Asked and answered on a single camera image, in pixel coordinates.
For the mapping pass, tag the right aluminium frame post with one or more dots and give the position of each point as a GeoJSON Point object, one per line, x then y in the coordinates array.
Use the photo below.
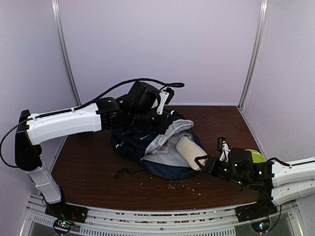
{"type": "Point", "coordinates": [259, 35]}

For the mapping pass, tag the left aluminium frame post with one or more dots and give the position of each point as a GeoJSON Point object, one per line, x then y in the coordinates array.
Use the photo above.
{"type": "Point", "coordinates": [64, 52]}

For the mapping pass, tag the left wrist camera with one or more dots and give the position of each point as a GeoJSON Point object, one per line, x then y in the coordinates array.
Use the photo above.
{"type": "Point", "coordinates": [163, 98]}

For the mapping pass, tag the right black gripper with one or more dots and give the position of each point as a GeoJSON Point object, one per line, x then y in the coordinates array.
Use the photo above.
{"type": "Point", "coordinates": [211, 163]}

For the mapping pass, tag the aluminium frame post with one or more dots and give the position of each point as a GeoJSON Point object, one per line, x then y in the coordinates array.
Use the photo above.
{"type": "Point", "coordinates": [259, 35]}
{"type": "Point", "coordinates": [64, 52]}

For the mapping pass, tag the green plate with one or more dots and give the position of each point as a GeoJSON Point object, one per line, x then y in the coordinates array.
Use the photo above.
{"type": "Point", "coordinates": [257, 157]}

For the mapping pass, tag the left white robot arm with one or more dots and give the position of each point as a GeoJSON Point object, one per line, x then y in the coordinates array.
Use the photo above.
{"type": "Point", "coordinates": [102, 113]}

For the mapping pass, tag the front aluminium rail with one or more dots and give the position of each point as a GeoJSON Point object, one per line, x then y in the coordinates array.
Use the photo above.
{"type": "Point", "coordinates": [219, 221]}

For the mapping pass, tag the navy blue backpack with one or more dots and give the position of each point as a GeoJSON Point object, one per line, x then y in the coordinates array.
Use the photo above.
{"type": "Point", "coordinates": [141, 145]}

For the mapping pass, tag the pink story book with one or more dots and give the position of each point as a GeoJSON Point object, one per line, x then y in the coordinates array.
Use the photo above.
{"type": "Point", "coordinates": [164, 148]}

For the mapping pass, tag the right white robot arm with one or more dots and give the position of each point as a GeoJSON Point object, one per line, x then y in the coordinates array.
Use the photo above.
{"type": "Point", "coordinates": [277, 182]}

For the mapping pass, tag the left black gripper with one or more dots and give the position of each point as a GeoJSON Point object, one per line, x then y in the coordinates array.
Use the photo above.
{"type": "Point", "coordinates": [166, 121]}

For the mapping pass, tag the beige glasses case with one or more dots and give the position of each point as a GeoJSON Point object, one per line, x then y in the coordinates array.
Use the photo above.
{"type": "Point", "coordinates": [189, 150]}

